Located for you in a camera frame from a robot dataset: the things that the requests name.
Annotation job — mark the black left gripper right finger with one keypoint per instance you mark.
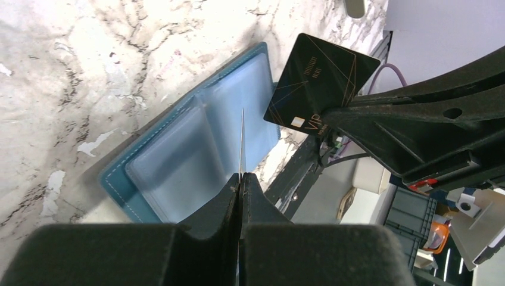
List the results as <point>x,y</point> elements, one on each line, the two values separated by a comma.
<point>275,251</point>

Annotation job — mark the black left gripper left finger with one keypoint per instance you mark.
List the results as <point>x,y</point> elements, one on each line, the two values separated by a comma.
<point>201,250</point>

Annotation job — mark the black mounting rail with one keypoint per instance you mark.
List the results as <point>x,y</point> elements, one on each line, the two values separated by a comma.
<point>291,186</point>

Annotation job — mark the blue card holder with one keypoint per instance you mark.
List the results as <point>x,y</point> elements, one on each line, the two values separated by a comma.
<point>186,157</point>

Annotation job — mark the grey storage crate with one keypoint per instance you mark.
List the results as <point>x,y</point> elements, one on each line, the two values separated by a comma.
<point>410,217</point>

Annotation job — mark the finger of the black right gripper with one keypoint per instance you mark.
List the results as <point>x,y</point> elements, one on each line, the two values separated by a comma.
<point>447,132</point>

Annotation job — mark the small white tape dispenser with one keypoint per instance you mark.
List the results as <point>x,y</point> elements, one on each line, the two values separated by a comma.
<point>355,4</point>

